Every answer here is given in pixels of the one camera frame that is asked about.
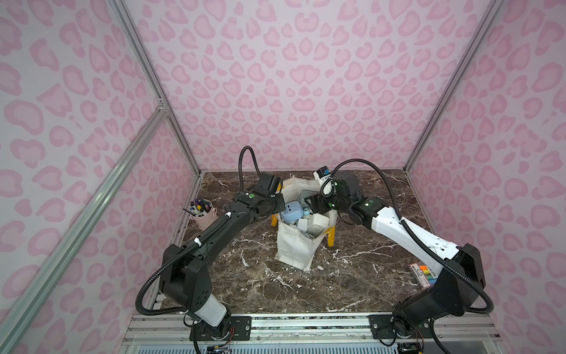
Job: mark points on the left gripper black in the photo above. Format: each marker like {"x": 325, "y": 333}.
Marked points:
{"x": 274, "y": 205}

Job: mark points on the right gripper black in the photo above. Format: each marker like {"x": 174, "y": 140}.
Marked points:
{"x": 334, "y": 197}

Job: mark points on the light blue alarm clock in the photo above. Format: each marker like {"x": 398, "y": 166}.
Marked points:
{"x": 292, "y": 212}

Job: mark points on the white canvas tote bag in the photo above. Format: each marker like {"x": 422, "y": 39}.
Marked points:
{"x": 295, "y": 247}

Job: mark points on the white square alarm clock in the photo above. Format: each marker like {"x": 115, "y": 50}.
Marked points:
{"x": 317, "y": 224}

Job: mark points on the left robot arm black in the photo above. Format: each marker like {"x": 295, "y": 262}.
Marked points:
{"x": 186, "y": 279}

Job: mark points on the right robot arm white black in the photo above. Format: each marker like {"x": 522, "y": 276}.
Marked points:
{"x": 459, "y": 269}

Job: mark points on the pink pen holder cup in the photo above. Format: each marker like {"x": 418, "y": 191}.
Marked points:
{"x": 202, "y": 212}

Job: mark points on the highlighter marker pack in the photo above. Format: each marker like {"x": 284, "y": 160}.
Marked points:
{"x": 424, "y": 276}

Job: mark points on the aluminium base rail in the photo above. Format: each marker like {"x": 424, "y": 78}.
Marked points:
{"x": 316, "y": 333}

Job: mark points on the aluminium corner frame post right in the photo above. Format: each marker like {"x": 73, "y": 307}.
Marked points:
{"x": 482, "y": 31}

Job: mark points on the aluminium corner frame post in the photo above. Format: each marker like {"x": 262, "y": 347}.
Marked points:
{"x": 133, "y": 38}
{"x": 482, "y": 31}

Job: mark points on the aluminium corner frame post left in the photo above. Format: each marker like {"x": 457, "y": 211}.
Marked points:
{"x": 133, "y": 38}

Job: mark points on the aluminium diagonal frame bar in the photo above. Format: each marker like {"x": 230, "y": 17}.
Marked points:
{"x": 37, "y": 293}

